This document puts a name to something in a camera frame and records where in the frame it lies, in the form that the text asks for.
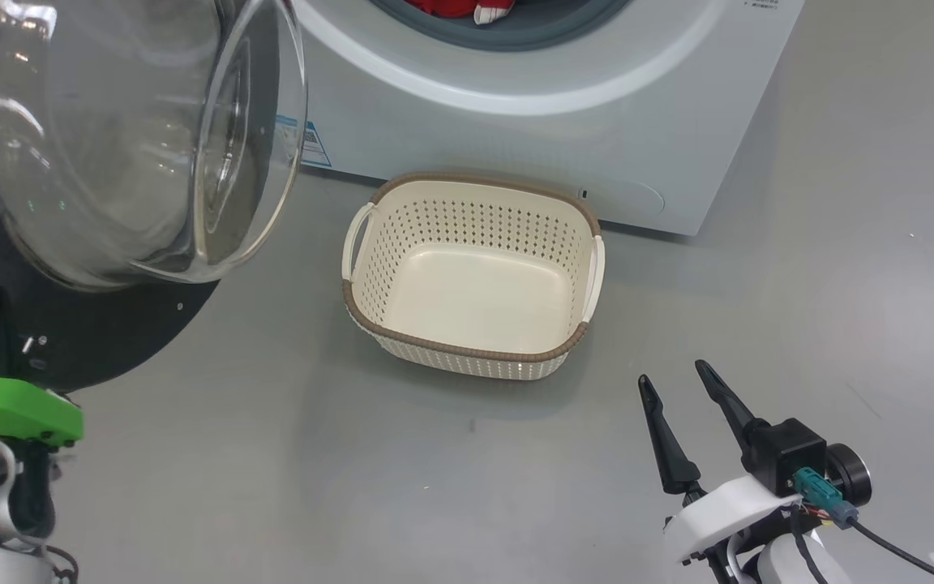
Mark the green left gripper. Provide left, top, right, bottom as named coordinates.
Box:
left=0, top=286, right=84, bottom=449

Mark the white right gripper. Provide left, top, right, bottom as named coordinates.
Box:
left=637, top=359, right=802, bottom=566

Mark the round glass washing machine door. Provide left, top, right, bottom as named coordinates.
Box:
left=0, top=0, right=308, bottom=392

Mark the red garment with white cuff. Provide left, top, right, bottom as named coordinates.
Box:
left=404, top=0, right=516, bottom=25

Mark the cream perforated laundry basket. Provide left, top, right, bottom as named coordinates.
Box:
left=341, top=172, right=606, bottom=382

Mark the white front-load washing machine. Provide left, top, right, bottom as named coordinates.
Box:
left=289, top=0, right=807, bottom=238

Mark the blue white energy label sticker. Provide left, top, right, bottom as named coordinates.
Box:
left=276, top=114, right=332, bottom=170

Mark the black cable with teal connector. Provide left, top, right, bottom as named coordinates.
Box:
left=791, top=469, right=934, bottom=584
left=44, top=545, right=79, bottom=584

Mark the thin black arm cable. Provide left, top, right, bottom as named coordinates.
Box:
left=787, top=507, right=831, bottom=584

